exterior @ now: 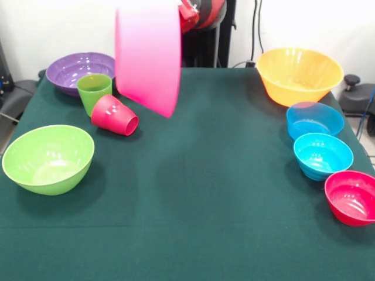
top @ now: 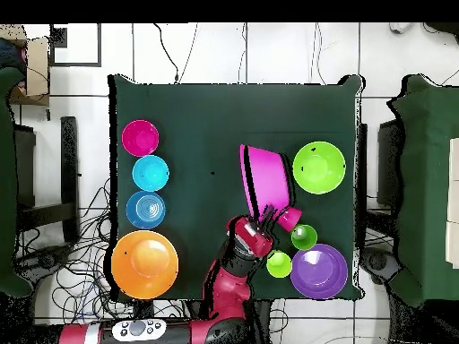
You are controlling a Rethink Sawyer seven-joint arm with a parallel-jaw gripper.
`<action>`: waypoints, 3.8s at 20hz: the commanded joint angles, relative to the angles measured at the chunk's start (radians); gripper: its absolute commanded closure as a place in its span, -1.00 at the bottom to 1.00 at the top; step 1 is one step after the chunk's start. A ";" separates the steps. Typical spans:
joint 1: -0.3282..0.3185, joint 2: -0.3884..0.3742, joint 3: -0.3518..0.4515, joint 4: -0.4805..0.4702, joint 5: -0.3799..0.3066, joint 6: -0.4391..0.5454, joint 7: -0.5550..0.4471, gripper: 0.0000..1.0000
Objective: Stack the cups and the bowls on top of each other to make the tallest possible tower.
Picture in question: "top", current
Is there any red bowl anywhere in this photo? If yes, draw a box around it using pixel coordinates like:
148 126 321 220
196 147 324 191
121 119 160 158

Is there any dark grey pedestal leg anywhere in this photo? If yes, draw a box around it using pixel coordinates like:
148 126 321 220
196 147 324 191
359 246 403 286
13 242 78 277

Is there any orange bowl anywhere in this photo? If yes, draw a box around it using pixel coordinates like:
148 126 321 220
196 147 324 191
110 229 179 300

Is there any red cup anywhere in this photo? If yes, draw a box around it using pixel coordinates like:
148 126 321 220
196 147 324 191
275 206 303 233

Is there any cardboard box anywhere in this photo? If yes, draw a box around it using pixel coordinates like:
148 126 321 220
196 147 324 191
8 37 50 107

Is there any purple bowl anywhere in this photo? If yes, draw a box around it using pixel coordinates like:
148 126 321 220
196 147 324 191
290 243 349 300

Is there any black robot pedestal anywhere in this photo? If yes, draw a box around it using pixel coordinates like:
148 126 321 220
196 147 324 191
248 299 273 344

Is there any translucent blue bowl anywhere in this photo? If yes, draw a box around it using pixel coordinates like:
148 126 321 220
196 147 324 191
125 190 167 229

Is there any dark green table cloth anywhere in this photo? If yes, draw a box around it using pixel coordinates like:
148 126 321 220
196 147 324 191
0 66 34 298
108 73 365 302
386 73 459 309

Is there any black stand frame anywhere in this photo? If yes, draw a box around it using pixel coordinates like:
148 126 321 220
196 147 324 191
13 116 81 245
376 119 404 209

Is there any light green cup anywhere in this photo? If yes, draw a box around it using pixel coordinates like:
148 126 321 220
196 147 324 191
265 249 293 280

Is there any dark green cup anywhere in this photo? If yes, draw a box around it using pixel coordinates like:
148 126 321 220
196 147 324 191
290 224 319 252

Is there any turquoise bowl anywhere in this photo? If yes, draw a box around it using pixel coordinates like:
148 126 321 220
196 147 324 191
131 154 170 193

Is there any green bowl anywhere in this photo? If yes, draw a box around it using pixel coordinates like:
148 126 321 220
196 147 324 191
291 141 348 195

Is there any pink bowl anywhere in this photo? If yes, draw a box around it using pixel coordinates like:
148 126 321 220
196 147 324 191
238 143 293 221

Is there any black cable with plug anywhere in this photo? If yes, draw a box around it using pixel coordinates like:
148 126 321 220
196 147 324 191
153 22 180 85

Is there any tangle of black cables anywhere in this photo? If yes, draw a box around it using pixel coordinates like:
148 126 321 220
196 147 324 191
13 176 191 327

